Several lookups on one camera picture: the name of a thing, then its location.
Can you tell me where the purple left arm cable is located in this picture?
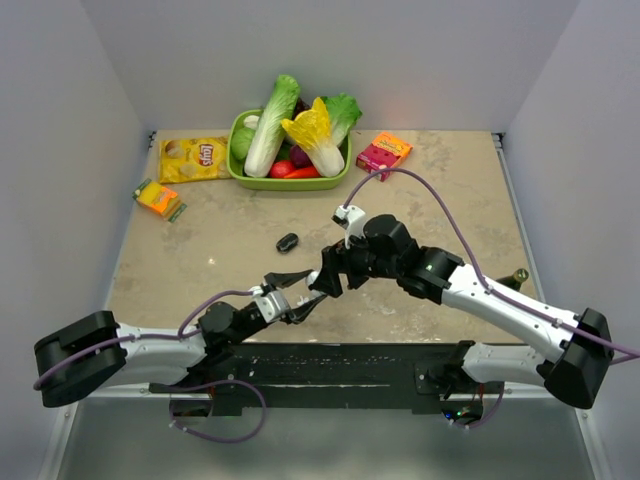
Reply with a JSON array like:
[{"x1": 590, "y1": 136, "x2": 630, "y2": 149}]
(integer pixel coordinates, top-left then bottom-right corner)
[{"x1": 32, "y1": 288, "x2": 261, "y2": 391}]

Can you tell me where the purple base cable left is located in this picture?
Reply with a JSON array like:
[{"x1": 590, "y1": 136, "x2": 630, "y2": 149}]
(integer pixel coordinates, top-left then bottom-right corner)
[{"x1": 168, "y1": 378, "x2": 268, "y2": 444}]

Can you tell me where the orange yellow sponge pack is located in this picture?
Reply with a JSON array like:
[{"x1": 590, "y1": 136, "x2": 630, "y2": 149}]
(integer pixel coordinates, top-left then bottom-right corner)
[{"x1": 132, "y1": 178, "x2": 187, "y2": 223}]

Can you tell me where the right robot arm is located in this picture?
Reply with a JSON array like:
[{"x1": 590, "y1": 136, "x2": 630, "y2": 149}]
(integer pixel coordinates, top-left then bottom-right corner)
[{"x1": 308, "y1": 208, "x2": 613, "y2": 409}]

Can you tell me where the black earbud charging case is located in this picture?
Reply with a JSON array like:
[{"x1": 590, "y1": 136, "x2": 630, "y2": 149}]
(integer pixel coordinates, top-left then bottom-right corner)
[{"x1": 276, "y1": 232, "x2": 299, "y2": 254}]

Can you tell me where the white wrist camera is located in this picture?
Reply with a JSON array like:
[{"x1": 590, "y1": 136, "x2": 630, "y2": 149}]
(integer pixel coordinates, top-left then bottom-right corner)
[
  {"x1": 332, "y1": 205, "x2": 367, "y2": 249},
  {"x1": 249, "y1": 284, "x2": 291, "y2": 324}
]

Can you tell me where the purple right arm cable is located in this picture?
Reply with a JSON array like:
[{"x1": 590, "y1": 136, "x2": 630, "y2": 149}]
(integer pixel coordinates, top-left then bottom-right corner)
[{"x1": 343, "y1": 167, "x2": 640, "y2": 365}]

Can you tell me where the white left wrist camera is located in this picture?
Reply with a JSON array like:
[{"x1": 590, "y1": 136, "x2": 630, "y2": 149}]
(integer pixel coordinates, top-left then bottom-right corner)
[{"x1": 249, "y1": 284, "x2": 291, "y2": 324}]

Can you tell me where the red tomato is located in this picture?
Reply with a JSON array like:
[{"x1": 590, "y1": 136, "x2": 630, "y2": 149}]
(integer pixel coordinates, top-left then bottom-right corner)
[{"x1": 269, "y1": 160, "x2": 296, "y2": 179}]

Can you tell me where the yellow Lays chips bag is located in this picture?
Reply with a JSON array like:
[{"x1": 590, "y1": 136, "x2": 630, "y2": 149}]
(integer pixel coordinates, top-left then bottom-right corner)
[{"x1": 157, "y1": 137, "x2": 231, "y2": 184}]

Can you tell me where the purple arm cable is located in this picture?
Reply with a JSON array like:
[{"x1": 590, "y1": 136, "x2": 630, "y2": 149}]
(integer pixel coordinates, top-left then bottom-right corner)
[
  {"x1": 32, "y1": 288, "x2": 261, "y2": 391},
  {"x1": 343, "y1": 167, "x2": 640, "y2": 365}
]

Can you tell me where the green plastic basket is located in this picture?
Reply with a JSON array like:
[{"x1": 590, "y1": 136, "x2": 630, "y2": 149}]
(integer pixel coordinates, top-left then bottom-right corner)
[{"x1": 226, "y1": 136, "x2": 353, "y2": 191}]

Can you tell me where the orange carrot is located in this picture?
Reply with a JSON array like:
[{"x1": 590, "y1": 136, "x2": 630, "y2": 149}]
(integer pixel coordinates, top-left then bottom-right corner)
[{"x1": 281, "y1": 166, "x2": 321, "y2": 180}]

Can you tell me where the green lettuce leaf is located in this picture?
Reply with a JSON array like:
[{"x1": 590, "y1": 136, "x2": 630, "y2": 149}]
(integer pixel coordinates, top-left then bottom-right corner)
[{"x1": 321, "y1": 93, "x2": 363, "y2": 146}]

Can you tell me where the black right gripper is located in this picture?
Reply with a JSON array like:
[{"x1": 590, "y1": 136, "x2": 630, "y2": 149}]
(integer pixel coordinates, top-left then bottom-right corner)
[{"x1": 314, "y1": 227, "x2": 401, "y2": 297}]

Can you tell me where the purple onion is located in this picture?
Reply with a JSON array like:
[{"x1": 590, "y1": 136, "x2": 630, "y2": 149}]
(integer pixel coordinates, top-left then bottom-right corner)
[{"x1": 289, "y1": 145, "x2": 312, "y2": 169}]

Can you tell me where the yellow white cabbage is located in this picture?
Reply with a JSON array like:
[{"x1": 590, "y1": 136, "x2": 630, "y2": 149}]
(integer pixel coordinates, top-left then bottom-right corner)
[{"x1": 281, "y1": 97, "x2": 345, "y2": 177}]

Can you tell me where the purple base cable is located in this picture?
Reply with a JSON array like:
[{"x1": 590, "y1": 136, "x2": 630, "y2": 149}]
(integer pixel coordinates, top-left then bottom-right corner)
[
  {"x1": 168, "y1": 378, "x2": 268, "y2": 444},
  {"x1": 449, "y1": 382, "x2": 506, "y2": 431}
]

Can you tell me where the pink orange snack box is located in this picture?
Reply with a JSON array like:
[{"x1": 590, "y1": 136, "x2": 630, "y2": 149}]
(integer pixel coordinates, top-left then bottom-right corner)
[{"x1": 356, "y1": 132, "x2": 413, "y2": 182}]

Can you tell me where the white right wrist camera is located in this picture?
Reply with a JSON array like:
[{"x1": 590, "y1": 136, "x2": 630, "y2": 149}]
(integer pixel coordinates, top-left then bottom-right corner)
[{"x1": 332, "y1": 205, "x2": 367, "y2": 249}]

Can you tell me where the green glass bottle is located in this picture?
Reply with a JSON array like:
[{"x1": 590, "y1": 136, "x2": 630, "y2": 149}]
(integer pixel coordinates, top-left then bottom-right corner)
[{"x1": 496, "y1": 268, "x2": 529, "y2": 291}]

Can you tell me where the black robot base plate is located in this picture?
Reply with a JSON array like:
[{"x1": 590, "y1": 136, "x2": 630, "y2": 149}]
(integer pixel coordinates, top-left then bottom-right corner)
[{"x1": 150, "y1": 341, "x2": 500, "y2": 416}]

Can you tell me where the round green vegetable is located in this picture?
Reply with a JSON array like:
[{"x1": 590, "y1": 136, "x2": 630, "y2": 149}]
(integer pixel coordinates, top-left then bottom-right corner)
[{"x1": 230, "y1": 127, "x2": 255, "y2": 161}]

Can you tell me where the white earbud charging case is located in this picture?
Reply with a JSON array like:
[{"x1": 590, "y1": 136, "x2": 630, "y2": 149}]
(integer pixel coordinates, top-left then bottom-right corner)
[{"x1": 305, "y1": 270, "x2": 319, "y2": 288}]

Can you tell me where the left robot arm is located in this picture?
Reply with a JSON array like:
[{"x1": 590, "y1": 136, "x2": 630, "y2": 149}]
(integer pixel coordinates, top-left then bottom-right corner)
[{"x1": 34, "y1": 270, "x2": 326, "y2": 408}]

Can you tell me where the green white napa cabbage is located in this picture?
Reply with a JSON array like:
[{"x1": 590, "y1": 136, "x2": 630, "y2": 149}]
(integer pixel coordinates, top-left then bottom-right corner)
[{"x1": 244, "y1": 74, "x2": 300, "y2": 178}]

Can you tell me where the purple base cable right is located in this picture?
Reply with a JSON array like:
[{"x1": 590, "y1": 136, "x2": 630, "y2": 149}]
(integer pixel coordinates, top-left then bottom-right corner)
[{"x1": 449, "y1": 382, "x2": 506, "y2": 431}]

